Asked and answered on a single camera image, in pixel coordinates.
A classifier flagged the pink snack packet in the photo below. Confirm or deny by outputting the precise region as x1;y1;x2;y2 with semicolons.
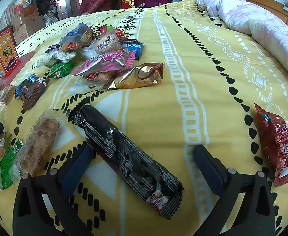
71;50;138;77

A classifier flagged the crumpled green snack packet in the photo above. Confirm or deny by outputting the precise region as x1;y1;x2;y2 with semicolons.
47;61;77;78

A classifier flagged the red box green emblem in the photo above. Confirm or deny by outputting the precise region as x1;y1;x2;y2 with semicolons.
0;28;21;78

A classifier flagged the gold brown snack packet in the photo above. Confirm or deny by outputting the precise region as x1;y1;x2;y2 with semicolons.
107;63;164;89

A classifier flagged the long clear pastry packet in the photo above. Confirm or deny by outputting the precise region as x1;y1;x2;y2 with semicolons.
13;111;61;179

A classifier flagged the tan bread packet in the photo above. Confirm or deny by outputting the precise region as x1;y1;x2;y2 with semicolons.
93;33;123;55

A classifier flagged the dark red snack packet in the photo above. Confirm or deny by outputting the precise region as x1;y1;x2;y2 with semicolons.
254;103;288;187

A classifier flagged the black bag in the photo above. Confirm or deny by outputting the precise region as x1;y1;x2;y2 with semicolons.
36;0;53;16

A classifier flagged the striped cloth covered board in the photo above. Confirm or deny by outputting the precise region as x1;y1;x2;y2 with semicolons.
0;0;44;34

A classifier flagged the small cardboard box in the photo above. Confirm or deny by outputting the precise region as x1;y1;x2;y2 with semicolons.
13;4;40;19

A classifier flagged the wooden headboard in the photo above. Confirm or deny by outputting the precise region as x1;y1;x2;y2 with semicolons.
244;0;288;31

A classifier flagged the long black snack packet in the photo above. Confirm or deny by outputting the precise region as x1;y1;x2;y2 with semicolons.
74;103;184;220

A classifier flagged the brown blue snack packet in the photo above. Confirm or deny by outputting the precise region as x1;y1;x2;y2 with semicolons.
14;75;50;111

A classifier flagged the flat green snack packet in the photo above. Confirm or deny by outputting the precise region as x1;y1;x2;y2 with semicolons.
0;140;24;190

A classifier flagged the yellow patterned bedsheet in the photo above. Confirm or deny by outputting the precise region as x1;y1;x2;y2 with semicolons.
0;0;288;236

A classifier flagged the grey door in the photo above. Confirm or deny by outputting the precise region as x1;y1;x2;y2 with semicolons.
54;0;72;20

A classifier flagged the red flat box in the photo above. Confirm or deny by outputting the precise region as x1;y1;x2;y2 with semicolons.
0;52;36;90

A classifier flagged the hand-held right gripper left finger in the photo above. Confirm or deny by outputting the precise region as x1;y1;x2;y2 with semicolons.
12;145;94;236

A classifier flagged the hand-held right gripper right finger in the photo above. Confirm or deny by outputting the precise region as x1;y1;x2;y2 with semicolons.
193;145;276;236

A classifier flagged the large cardboard box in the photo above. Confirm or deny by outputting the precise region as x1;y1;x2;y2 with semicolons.
12;16;46;45

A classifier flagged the clear bread packet red label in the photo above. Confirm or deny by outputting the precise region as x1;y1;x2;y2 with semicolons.
60;36;83;53
81;70;117;89

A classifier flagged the pink floral quilt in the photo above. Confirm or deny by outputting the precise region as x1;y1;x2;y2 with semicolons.
194;0;288;92

